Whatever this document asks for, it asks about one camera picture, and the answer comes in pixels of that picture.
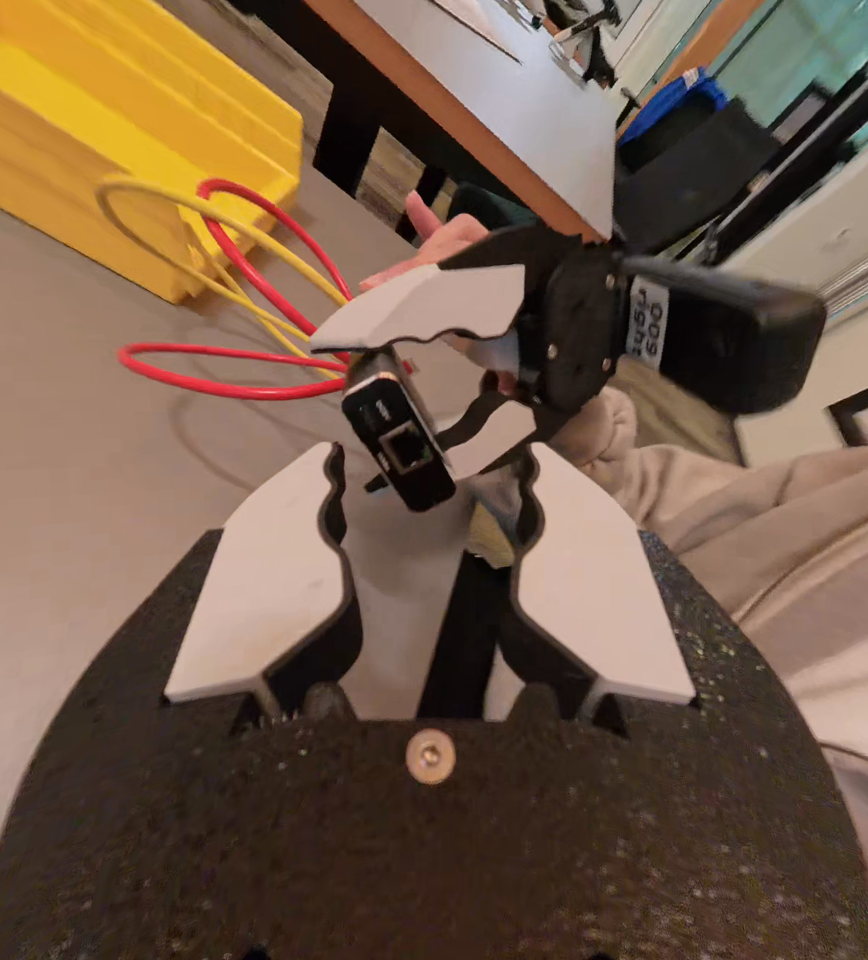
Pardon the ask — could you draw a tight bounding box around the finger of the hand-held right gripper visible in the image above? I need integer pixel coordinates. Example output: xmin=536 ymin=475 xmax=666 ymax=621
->
xmin=309 ymin=262 xmax=528 ymax=354
xmin=432 ymin=390 xmax=555 ymax=483

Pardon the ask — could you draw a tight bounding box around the person's right hand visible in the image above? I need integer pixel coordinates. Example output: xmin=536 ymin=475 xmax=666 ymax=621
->
xmin=359 ymin=189 xmax=493 ymax=294

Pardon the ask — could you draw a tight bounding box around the black bag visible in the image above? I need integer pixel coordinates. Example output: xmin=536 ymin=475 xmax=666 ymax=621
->
xmin=614 ymin=97 xmax=780 ymax=256

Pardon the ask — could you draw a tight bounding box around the yellow ethernet cable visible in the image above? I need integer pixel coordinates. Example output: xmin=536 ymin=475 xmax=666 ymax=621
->
xmin=95 ymin=174 xmax=352 ymax=380

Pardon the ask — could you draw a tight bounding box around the person's right forearm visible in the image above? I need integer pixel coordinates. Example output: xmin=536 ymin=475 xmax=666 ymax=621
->
xmin=554 ymin=386 xmax=868 ymax=571

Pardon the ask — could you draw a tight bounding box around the dark cloth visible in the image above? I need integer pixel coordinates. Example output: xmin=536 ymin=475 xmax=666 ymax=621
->
xmin=417 ymin=551 xmax=513 ymax=720

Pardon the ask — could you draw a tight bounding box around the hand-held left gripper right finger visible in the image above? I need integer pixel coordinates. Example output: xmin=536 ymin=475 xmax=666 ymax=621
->
xmin=495 ymin=442 xmax=697 ymax=720

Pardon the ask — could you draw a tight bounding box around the black ethernet splitter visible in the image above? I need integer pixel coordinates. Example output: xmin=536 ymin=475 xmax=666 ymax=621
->
xmin=341 ymin=351 xmax=457 ymax=513

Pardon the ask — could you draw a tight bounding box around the dark office chair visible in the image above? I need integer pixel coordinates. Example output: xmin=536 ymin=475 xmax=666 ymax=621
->
xmin=445 ymin=182 xmax=543 ymax=230

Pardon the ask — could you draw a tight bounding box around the red ethernet cable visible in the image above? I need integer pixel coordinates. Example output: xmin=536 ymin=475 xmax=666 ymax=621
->
xmin=117 ymin=178 xmax=420 ymax=402

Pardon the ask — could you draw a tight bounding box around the yellow plastic bin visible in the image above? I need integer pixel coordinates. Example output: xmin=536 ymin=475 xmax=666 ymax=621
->
xmin=0 ymin=0 xmax=305 ymax=305

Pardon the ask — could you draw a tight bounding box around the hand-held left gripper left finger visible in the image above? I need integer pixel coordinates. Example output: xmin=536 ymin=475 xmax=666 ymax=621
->
xmin=164 ymin=441 xmax=365 ymax=714

